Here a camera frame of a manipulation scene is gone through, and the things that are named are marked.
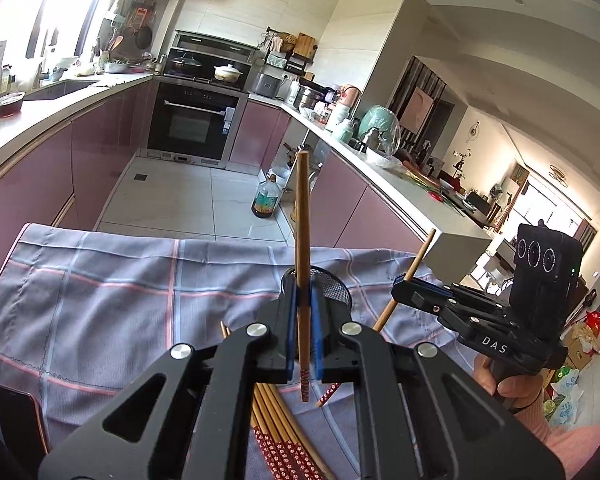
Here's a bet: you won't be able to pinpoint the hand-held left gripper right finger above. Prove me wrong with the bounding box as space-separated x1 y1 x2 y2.
310 285 567 480

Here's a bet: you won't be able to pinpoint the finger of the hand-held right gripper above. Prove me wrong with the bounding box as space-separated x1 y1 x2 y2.
390 286 522 335
393 276 514 309

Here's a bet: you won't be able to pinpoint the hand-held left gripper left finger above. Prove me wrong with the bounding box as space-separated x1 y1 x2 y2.
37 274 301 480

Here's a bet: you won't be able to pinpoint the red-tipped wooden chopstick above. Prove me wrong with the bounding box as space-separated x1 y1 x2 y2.
316 229 437 408
294 150 312 403

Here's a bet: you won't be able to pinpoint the black mesh utensil holder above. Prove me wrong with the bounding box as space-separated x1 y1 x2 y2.
281 265 352 312

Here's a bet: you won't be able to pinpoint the bunch of wooden chopsticks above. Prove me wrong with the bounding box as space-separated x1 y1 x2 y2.
220 320 338 480

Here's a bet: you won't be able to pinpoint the person's right forearm pink sleeve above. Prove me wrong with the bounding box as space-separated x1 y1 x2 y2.
517 385 600 480

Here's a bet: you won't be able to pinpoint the person's right hand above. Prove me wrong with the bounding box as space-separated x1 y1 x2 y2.
472 352 548 416

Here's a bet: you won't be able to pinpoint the cardboard box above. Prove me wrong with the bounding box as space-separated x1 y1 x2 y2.
562 322 594 371

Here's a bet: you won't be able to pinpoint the pink lower cabinets under jars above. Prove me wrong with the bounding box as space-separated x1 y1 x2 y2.
300 150 432 262

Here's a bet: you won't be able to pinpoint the white green plastic bag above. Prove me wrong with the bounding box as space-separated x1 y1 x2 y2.
545 367 581 429

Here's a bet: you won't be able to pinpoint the cooking oil bottle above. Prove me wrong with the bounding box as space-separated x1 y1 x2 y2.
251 172 282 220

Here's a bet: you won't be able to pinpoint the pale green round jar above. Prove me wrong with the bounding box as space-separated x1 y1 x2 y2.
357 105 401 154

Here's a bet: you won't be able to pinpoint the blue plaid cloth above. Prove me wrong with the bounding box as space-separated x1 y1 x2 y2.
0 222 481 480

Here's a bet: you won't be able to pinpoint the pink cabinet beside oven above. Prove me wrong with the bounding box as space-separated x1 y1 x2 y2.
228 100 291 176

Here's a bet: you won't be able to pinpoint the steel cooking pot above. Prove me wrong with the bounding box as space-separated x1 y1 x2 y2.
296 85 324 110

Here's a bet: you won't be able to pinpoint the black built-in oven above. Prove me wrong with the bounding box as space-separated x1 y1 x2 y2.
146 81 241 168

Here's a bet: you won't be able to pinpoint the silver rice cooker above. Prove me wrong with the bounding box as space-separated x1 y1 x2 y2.
254 72 281 99

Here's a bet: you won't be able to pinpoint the white casserole pot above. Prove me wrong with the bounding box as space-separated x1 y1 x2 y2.
213 63 242 84

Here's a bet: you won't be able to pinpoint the black pot with lid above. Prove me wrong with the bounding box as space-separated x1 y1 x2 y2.
170 52 203 72

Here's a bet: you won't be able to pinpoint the dark flat phone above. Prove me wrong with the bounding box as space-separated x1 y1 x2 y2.
0 384 51 466

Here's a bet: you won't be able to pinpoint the steel range hood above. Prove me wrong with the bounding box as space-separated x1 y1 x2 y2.
172 30 259 59

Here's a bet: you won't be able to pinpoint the long pink lower cabinets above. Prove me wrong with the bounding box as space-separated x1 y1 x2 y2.
0 80 157 281

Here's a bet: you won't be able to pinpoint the dark red container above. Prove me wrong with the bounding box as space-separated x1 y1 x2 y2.
0 92 26 119

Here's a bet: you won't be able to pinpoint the kitchen window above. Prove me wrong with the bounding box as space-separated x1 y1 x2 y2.
0 0 131 61

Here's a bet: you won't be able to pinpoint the framed wall picture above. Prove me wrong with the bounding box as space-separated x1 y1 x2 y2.
400 85 436 131

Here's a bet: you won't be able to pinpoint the black wall rack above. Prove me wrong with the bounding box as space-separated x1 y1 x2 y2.
265 27 319 79

